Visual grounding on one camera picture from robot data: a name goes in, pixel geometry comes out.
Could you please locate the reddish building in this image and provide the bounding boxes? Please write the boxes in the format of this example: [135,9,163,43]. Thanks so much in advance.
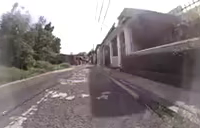
[60,52,90,66]

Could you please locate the white house with columns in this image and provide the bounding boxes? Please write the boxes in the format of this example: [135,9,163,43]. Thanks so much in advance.
[94,7,182,70]

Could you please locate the grey concrete road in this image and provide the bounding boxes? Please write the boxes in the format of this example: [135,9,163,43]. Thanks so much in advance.
[0,64,200,128]

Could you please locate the concrete kerb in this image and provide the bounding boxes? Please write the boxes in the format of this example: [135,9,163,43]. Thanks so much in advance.
[0,65,86,93]

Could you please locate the dense green trees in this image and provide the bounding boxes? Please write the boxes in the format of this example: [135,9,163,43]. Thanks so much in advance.
[0,2,66,71]

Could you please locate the grass verge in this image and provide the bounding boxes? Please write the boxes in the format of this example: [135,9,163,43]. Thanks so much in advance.
[0,61,72,89]

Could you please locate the overhead wires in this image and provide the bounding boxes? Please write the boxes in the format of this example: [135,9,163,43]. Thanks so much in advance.
[93,0,112,33]

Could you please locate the dark low wall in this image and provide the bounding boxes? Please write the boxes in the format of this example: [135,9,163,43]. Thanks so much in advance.
[121,34,200,98]

